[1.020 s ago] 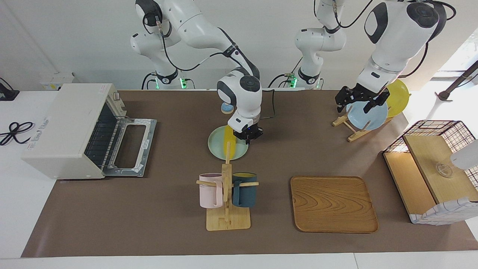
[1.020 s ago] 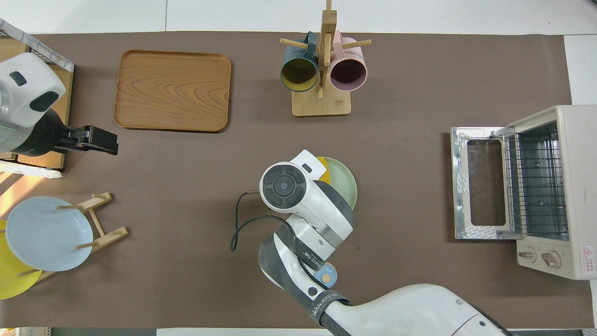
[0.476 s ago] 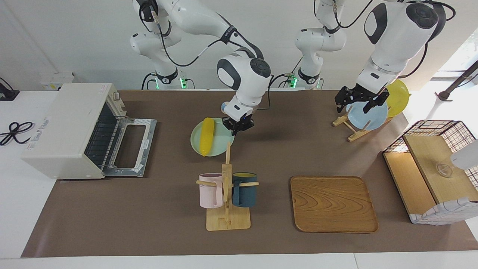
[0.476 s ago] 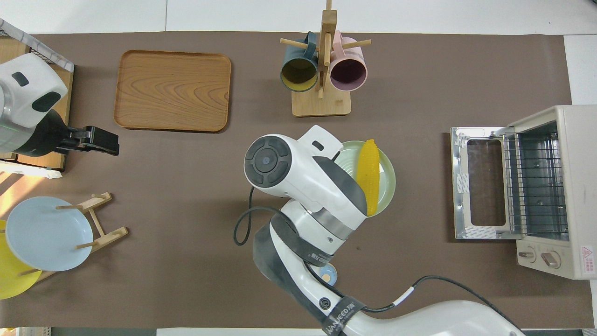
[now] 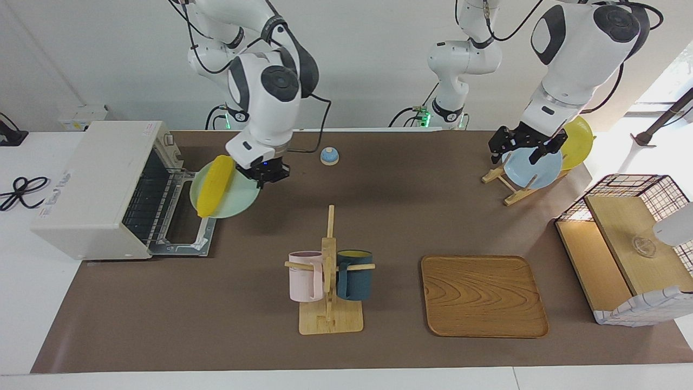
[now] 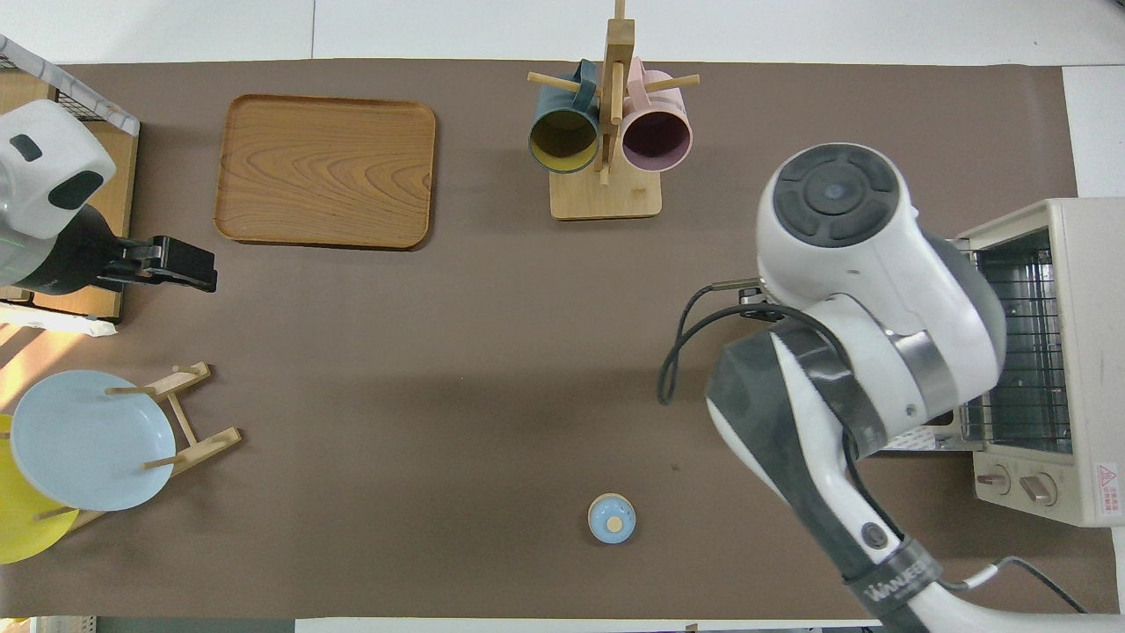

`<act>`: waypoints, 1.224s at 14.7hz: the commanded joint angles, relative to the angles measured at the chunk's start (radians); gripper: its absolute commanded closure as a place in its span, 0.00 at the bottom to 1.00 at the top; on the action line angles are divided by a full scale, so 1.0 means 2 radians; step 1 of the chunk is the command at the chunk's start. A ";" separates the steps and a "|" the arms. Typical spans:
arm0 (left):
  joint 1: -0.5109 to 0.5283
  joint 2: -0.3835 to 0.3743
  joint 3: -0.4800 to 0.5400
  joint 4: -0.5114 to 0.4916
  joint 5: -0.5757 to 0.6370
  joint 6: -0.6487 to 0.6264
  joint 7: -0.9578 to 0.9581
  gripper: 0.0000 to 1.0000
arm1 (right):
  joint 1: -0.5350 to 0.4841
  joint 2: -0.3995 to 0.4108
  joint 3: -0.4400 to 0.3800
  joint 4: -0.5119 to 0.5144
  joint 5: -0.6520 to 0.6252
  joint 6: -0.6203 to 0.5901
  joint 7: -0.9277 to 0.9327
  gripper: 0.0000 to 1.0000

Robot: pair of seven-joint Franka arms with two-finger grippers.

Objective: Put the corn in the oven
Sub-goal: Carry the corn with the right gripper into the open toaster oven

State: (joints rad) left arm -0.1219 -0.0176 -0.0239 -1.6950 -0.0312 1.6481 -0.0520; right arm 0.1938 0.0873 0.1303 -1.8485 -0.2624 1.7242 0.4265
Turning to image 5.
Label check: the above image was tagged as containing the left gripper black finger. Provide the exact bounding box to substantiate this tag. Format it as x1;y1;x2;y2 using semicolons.
489;129;509;165
529;135;567;165

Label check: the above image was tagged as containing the pale green plate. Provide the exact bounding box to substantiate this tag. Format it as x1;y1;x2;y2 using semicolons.
189;160;260;219

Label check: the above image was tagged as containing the yellow corn cob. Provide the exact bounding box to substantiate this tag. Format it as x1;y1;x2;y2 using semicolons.
196;155;236;218

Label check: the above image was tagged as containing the beige toaster oven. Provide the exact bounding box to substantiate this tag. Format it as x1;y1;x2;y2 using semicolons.
31;120;217;261

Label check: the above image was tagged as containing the light blue plate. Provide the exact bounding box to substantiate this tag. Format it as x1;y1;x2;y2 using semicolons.
502;146;564;190

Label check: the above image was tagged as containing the yellow plate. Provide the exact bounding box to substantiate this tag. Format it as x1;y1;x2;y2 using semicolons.
558;115;594;171

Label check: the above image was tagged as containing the wooden plate rack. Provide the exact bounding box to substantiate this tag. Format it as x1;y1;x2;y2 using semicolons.
482;162;569;206

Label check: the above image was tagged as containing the black stand pole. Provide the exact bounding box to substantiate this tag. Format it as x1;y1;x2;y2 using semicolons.
631;87;693;148

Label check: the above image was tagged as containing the pink mug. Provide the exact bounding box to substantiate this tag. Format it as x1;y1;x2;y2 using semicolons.
288;251;324;302

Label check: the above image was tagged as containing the small clear glass object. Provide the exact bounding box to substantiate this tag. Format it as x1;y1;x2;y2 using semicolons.
631;236;657;258

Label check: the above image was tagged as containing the dark blue mug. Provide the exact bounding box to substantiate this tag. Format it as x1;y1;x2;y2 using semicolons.
336;250;374;302

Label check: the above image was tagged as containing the wooden serving tray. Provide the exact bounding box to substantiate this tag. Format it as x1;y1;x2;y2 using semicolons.
421;255;550;339

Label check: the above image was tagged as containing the brown table mat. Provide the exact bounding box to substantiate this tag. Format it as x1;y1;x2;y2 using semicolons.
30;130;693;374

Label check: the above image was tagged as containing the white rounded cylinder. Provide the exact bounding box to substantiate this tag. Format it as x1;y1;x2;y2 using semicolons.
652;203;693;247

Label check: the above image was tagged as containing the wooden mug tree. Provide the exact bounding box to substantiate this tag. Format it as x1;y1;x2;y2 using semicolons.
285;205;376;335

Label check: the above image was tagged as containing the white grid-pattern basket liner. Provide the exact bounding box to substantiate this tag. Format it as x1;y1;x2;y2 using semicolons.
593;286;693;327

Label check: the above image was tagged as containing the white power strip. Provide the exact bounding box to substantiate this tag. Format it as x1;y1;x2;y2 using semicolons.
58;105;109;132

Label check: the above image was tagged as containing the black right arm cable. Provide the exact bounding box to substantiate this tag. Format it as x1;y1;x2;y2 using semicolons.
168;0;332;154

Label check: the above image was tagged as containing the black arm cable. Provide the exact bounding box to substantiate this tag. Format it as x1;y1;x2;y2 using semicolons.
455;0;664;114
168;0;332;154

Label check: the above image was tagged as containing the black base cable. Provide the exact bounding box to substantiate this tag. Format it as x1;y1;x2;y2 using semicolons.
205;104;229;131
389;81;438;128

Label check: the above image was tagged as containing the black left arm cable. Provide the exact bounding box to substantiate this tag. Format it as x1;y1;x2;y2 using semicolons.
455;0;664;114

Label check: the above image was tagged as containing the wire basket with wooden shelves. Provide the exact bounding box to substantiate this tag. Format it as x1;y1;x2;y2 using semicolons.
555;174;693;327

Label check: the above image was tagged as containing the coiled black cable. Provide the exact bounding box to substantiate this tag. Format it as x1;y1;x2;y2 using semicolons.
0;176;49;212

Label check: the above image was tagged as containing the black clamp mount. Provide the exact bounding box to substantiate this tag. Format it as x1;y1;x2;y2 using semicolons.
0;112;29;147

